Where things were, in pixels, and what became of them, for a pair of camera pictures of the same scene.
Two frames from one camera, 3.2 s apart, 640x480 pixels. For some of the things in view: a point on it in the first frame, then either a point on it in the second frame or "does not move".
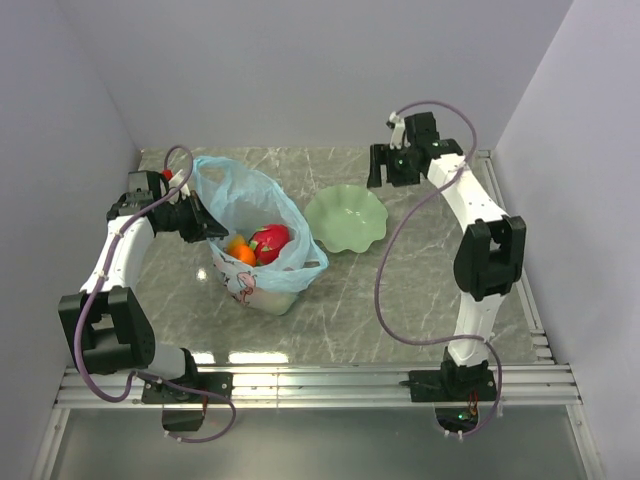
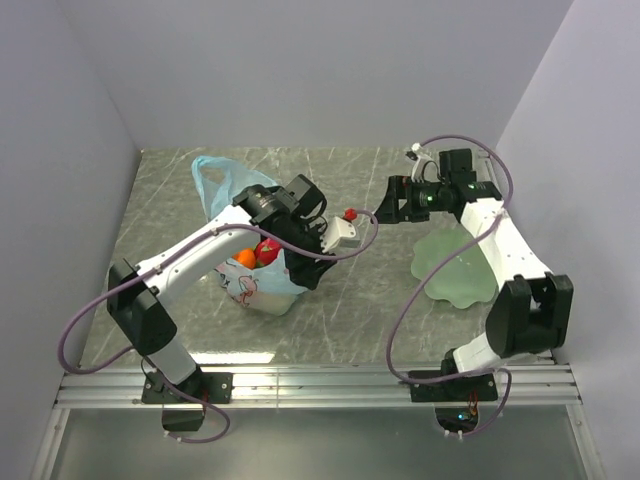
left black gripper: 203,224 → 306,271
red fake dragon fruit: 267,241 does not move
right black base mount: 453,383 does not move
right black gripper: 382,155 → 400,188
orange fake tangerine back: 245,254 does not move
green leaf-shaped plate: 346,217 → 463,281
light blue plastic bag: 245,198 does not move
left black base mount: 182,410 does not move
